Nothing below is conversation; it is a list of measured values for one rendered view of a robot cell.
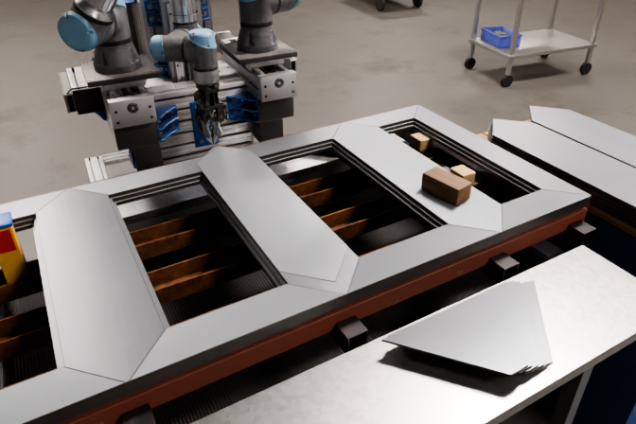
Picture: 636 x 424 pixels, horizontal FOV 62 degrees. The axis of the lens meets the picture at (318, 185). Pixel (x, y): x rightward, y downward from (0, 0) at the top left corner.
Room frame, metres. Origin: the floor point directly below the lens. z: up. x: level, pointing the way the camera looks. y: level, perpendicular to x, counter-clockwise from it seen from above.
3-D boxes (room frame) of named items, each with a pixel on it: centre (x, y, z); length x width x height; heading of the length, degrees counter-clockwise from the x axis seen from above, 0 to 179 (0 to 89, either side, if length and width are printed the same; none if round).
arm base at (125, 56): (1.73, 0.66, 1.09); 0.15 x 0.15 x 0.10
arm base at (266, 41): (1.95, 0.22, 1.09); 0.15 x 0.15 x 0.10
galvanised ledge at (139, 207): (1.70, 0.20, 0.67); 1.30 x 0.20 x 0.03; 119
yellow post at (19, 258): (1.05, 0.77, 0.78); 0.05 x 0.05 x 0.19; 29
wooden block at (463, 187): (1.23, -0.34, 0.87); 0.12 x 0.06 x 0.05; 41
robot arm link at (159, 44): (1.57, 0.43, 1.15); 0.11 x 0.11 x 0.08; 81
